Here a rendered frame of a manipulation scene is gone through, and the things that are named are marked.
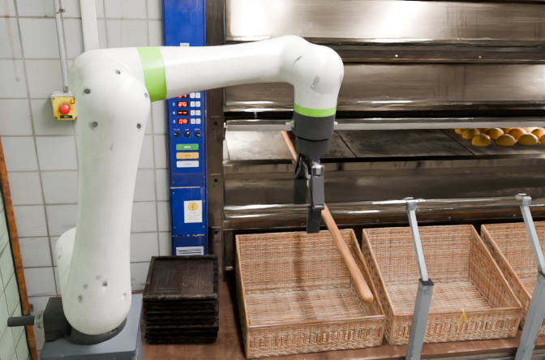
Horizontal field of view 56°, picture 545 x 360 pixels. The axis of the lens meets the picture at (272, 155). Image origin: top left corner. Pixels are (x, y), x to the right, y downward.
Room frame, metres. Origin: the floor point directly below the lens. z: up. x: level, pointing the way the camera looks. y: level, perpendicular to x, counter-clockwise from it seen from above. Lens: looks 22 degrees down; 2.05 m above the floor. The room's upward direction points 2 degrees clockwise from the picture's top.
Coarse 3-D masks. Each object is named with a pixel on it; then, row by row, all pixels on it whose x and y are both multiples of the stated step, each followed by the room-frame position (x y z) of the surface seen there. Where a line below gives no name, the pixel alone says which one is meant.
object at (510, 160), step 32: (256, 160) 2.10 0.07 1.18; (288, 160) 2.11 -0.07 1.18; (320, 160) 2.13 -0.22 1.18; (352, 160) 2.14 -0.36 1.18; (384, 160) 2.16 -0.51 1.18; (416, 160) 2.18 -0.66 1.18; (448, 160) 2.19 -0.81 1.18; (480, 160) 2.22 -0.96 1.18; (512, 160) 2.24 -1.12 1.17; (544, 160) 2.27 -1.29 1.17
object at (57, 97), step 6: (54, 96) 1.85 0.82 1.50; (60, 96) 1.85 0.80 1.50; (66, 96) 1.86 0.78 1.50; (72, 96) 1.86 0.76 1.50; (54, 102) 1.85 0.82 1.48; (60, 102) 1.85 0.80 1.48; (66, 102) 1.86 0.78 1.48; (54, 108) 1.85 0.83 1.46; (72, 108) 1.86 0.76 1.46; (54, 114) 1.85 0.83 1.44; (60, 114) 1.85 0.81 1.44; (66, 114) 1.85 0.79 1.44; (72, 114) 1.86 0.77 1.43; (54, 120) 1.85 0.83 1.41; (60, 120) 1.86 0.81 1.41
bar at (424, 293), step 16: (224, 208) 1.66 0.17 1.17; (240, 208) 1.66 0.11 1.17; (256, 208) 1.67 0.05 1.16; (272, 208) 1.68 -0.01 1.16; (288, 208) 1.69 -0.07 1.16; (304, 208) 1.70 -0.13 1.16; (336, 208) 1.72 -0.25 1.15; (528, 208) 1.83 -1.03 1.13; (416, 224) 1.72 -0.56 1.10; (528, 224) 1.79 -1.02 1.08; (416, 240) 1.68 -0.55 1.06; (416, 256) 1.65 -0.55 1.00; (544, 272) 1.65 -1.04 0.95; (432, 288) 1.55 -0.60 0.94; (544, 288) 1.62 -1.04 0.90; (416, 304) 1.57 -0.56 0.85; (544, 304) 1.63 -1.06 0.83; (416, 320) 1.55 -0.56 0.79; (528, 320) 1.64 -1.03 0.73; (416, 336) 1.54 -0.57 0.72; (528, 336) 1.62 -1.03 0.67; (416, 352) 1.55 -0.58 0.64; (528, 352) 1.62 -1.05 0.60
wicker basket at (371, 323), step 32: (256, 256) 1.99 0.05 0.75; (288, 256) 2.01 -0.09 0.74; (320, 256) 2.04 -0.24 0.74; (256, 288) 1.95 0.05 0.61; (288, 288) 1.97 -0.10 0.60; (320, 288) 1.99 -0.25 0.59; (352, 288) 2.00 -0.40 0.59; (288, 320) 1.76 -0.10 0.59; (320, 320) 1.60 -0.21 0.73; (352, 320) 1.62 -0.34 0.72; (384, 320) 1.64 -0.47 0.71; (256, 352) 1.55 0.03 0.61; (288, 352) 1.57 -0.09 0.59
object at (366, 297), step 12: (288, 144) 2.25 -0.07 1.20; (324, 204) 1.64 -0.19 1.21; (324, 216) 1.56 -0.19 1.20; (336, 228) 1.48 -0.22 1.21; (336, 240) 1.41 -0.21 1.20; (348, 252) 1.33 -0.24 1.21; (348, 264) 1.28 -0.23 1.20; (360, 276) 1.21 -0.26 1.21; (360, 288) 1.17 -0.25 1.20; (372, 300) 1.13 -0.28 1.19
